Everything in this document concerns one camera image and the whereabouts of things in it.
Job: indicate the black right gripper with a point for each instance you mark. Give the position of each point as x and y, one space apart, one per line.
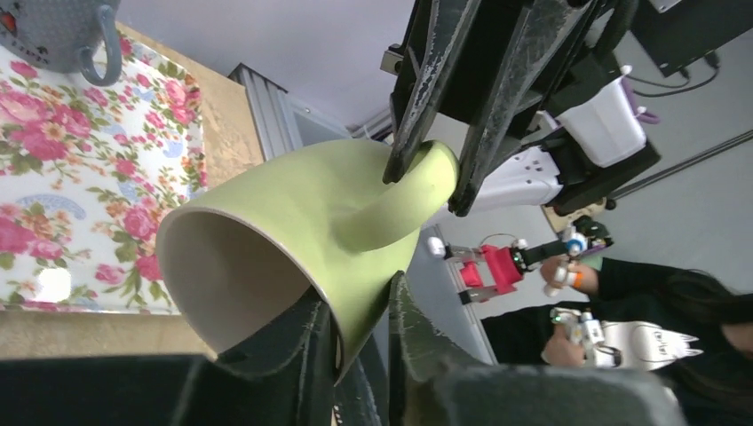
481 63

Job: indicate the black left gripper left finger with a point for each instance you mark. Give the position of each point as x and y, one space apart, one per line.
282 375

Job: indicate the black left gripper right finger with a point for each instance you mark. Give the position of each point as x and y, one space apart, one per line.
433 381

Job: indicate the light green mug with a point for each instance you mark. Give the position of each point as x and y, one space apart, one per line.
237 256

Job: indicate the grey blue mug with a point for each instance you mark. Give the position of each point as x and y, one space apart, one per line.
65 36

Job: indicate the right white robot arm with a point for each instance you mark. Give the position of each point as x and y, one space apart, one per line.
551 118

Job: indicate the person in black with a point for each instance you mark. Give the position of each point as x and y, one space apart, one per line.
682 325

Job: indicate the floral tray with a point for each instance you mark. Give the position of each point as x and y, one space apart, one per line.
87 175

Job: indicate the red teleoperation handle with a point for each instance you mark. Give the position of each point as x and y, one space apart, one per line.
488 271

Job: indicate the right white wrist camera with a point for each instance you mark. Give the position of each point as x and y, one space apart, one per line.
605 126

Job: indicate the white teleoperation handle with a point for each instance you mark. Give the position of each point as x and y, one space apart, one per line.
587 332

